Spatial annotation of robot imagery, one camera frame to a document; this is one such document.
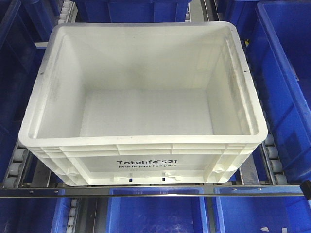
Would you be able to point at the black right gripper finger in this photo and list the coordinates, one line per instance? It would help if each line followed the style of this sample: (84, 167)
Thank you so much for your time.
(306, 189)

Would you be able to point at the white plastic tote bin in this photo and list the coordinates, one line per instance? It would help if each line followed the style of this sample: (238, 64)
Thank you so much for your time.
(143, 103)

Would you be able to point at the blue bin lower right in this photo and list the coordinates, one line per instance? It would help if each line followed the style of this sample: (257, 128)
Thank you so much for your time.
(272, 209)

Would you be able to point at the blue bin right shelf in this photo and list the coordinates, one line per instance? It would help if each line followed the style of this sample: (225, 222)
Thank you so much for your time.
(280, 56)

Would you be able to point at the blue bin lower shelf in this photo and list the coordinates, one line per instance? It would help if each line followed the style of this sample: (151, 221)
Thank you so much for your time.
(158, 214)

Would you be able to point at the steel front shelf rail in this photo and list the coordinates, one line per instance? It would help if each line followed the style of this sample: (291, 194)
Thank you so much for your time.
(145, 191)

